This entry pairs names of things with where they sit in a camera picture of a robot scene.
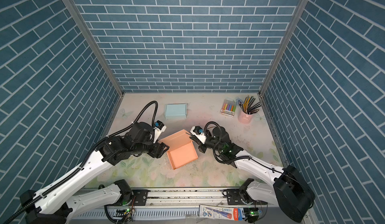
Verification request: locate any coloured pencils bundle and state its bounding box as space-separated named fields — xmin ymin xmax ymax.
xmin=239 ymin=96 xmax=262 ymax=115

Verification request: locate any left black corrugated cable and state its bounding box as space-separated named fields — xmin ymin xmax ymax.
xmin=2 ymin=100 xmax=159 ymax=224

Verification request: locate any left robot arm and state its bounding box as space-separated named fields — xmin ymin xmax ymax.
xmin=5 ymin=121 xmax=169 ymax=224

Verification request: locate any white blue red package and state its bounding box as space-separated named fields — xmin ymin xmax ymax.
xmin=199 ymin=205 xmax=243 ymax=221

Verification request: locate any pink pencil cup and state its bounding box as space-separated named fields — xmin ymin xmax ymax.
xmin=238 ymin=110 xmax=253 ymax=125

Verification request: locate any light blue paper box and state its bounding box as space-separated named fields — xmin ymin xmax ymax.
xmin=164 ymin=104 xmax=187 ymax=119

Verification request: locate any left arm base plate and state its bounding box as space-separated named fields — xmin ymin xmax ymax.
xmin=114 ymin=189 xmax=149 ymax=207

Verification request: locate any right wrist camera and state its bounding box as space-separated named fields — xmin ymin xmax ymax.
xmin=190 ymin=126 xmax=207 ymax=145

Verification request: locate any aluminium front rail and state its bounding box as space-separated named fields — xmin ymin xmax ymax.
xmin=60 ymin=186 xmax=318 ymax=224

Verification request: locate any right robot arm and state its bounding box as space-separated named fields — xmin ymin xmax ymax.
xmin=190 ymin=125 xmax=315 ymax=223

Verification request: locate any pink paper box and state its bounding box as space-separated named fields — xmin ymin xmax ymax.
xmin=159 ymin=129 xmax=198 ymax=170

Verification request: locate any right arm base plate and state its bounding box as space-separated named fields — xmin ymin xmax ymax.
xmin=222 ymin=188 xmax=267 ymax=206

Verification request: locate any box of coloured markers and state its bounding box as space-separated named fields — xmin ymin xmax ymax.
xmin=220 ymin=100 xmax=237 ymax=117

